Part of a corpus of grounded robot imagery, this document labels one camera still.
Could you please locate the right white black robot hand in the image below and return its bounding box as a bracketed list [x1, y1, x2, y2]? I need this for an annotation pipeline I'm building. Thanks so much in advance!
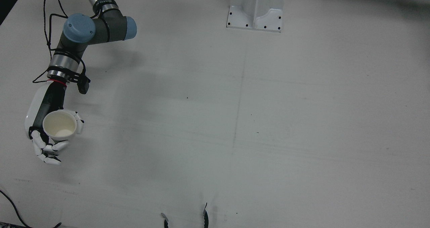
[24, 82, 84, 165]

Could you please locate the white paper cup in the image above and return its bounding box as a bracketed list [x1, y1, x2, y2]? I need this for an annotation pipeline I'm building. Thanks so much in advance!
[42, 110, 77, 142]

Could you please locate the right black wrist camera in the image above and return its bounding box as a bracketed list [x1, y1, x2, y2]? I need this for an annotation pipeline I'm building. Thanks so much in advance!
[77, 74, 91, 95]

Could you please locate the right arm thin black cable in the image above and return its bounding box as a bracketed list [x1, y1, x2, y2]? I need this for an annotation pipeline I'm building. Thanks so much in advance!
[32, 0, 89, 84]

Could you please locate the long black table cable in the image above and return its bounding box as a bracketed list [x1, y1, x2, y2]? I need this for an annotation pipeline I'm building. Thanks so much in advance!
[0, 189, 62, 228]

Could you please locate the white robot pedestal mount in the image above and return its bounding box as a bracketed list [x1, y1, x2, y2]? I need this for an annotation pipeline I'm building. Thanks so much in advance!
[226, 0, 284, 33]

